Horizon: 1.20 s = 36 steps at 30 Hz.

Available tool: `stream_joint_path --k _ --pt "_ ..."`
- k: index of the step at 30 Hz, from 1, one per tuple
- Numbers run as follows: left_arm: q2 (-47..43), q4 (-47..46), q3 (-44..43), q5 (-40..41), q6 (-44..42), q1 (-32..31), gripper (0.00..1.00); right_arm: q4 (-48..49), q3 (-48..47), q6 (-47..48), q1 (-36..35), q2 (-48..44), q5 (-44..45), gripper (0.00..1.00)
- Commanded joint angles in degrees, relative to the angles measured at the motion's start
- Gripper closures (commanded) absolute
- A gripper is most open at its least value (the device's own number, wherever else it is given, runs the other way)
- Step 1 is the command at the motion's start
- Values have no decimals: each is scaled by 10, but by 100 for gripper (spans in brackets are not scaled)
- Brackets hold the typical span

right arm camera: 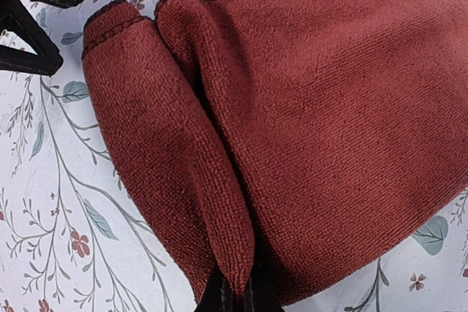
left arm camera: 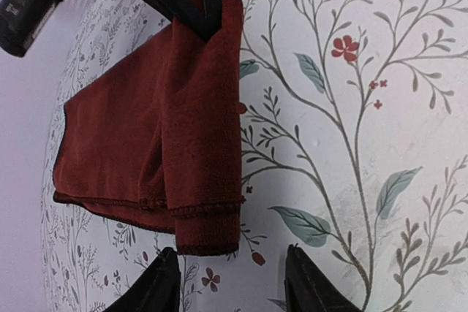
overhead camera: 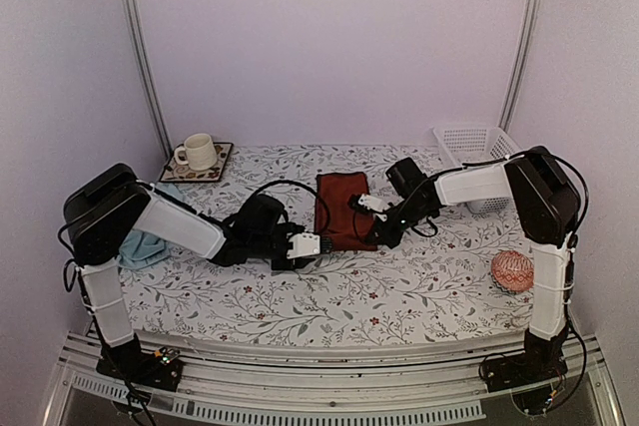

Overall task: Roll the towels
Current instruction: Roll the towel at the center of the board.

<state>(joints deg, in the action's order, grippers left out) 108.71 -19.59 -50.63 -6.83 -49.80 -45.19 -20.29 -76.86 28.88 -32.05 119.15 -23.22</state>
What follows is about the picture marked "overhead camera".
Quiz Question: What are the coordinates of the floral dark-rimmed tray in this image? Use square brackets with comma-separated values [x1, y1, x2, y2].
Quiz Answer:
[158, 141, 235, 184]

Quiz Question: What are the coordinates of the white perforated plastic basket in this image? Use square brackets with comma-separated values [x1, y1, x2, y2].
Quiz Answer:
[431, 125, 523, 213]

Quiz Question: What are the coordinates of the black camera cable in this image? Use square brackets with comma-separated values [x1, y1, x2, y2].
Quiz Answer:
[351, 171, 443, 245]
[222, 177, 333, 237]

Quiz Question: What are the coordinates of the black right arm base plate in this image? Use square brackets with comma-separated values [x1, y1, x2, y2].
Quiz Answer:
[478, 352, 568, 392]

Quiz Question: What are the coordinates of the black right camera cable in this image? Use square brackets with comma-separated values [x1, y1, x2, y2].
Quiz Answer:
[351, 171, 443, 245]

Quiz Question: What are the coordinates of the aluminium front rail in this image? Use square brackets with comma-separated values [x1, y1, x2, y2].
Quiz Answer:
[41, 332, 626, 425]

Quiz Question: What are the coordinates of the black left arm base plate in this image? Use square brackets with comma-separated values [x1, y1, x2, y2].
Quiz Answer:
[96, 349, 184, 392]

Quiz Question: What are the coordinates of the light blue towel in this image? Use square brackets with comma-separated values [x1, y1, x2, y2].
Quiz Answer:
[118, 182, 194, 270]

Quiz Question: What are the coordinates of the aluminium frame post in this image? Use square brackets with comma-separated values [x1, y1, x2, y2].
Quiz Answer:
[498, 0, 541, 132]
[122, 0, 173, 159]

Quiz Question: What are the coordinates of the aluminium frame post left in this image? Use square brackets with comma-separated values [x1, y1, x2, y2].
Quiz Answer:
[122, 0, 173, 159]

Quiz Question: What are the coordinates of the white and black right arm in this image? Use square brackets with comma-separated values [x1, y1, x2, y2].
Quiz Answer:
[348, 146, 588, 382]

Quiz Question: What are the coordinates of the cream ribbed ceramic mug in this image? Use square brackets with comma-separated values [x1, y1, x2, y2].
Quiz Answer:
[173, 133, 218, 172]

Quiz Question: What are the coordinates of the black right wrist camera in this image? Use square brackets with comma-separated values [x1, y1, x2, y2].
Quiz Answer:
[385, 157, 426, 199]

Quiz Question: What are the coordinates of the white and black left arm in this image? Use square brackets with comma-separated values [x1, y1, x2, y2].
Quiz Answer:
[59, 164, 332, 380]

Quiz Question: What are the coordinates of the aluminium frame post right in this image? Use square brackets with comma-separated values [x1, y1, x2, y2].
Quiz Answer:
[498, 0, 541, 132]

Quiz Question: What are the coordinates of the black left camera cable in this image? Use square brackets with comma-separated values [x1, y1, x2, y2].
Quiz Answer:
[222, 177, 333, 237]

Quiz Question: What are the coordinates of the dark red towel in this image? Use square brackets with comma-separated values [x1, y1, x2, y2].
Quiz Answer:
[315, 172, 377, 251]

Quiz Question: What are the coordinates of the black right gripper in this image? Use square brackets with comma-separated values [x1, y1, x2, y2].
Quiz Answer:
[367, 198, 432, 248]

